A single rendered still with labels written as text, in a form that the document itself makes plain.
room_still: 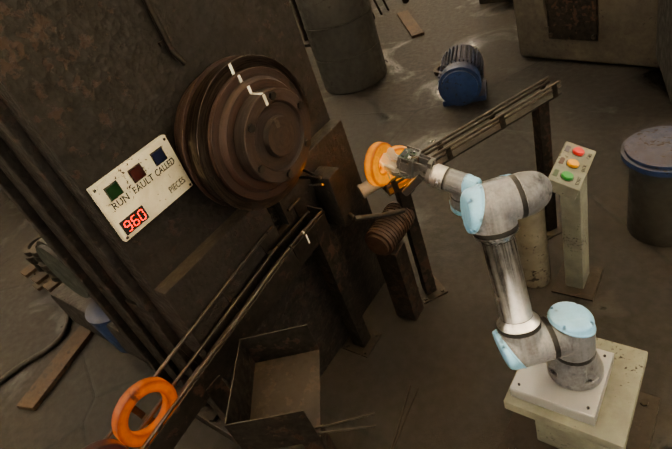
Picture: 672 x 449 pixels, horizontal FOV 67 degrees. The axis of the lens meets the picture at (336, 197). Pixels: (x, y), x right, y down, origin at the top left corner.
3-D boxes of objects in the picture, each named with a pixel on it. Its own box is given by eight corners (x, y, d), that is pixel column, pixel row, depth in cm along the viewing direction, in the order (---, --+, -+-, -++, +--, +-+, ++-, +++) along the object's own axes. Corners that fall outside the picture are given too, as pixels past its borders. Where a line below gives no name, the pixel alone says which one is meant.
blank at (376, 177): (358, 161, 168) (366, 161, 166) (379, 132, 177) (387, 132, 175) (372, 195, 178) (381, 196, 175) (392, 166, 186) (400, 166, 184)
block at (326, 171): (325, 224, 203) (306, 176, 189) (336, 211, 207) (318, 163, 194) (347, 228, 196) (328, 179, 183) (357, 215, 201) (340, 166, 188)
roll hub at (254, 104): (257, 200, 152) (218, 119, 137) (310, 148, 168) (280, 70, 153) (270, 202, 149) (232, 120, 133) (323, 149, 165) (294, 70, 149)
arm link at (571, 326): (606, 356, 138) (605, 321, 131) (557, 370, 139) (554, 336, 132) (582, 325, 148) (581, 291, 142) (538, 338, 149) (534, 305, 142)
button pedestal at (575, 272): (549, 296, 212) (538, 178, 177) (565, 257, 225) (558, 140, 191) (591, 306, 202) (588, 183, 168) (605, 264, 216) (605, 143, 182)
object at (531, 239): (517, 285, 221) (504, 191, 192) (526, 266, 228) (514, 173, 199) (545, 291, 214) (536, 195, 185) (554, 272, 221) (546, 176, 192)
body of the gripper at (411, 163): (405, 144, 169) (439, 155, 164) (404, 164, 175) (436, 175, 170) (395, 156, 165) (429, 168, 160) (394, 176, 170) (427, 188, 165)
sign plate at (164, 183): (122, 240, 140) (85, 189, 130) (189, 184, 155) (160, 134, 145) (127, 242, 138) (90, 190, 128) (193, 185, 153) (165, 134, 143)
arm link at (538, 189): (563, 160, 124) (505, 167, 172) (519, 173, 124) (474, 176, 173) (577, 205, 124) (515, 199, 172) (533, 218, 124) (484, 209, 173)
